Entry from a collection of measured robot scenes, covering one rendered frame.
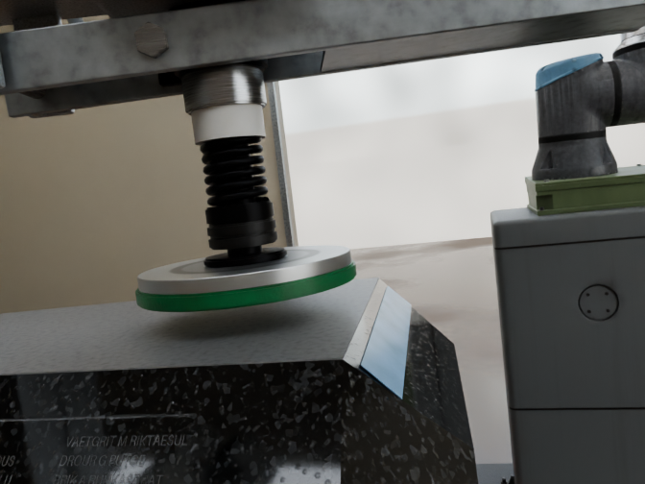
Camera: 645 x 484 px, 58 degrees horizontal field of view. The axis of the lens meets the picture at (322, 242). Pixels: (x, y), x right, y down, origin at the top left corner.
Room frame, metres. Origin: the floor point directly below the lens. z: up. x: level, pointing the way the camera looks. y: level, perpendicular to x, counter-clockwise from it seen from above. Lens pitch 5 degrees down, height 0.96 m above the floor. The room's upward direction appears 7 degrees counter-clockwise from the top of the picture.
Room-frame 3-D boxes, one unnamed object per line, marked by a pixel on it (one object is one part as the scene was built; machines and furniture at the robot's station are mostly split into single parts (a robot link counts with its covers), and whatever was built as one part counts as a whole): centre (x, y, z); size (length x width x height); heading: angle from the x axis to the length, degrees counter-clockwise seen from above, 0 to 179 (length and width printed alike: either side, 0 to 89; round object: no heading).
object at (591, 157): (1.40, -0.62, 0.98); 0.19 x 0.19 x 0.10
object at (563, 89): (1.39, -0.63, 1.11); 0.17 x 0.15 x 0.18; 76
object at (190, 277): (0.58, 0.08, 0.89); 0.21 x 0.21 x 0.01
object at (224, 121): (0.58, 0.08, 1.04); 0.07 x 0.07 x 0.04
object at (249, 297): (0.58, 0.08, 0.89); 0.22 x 0.22 x 0.04
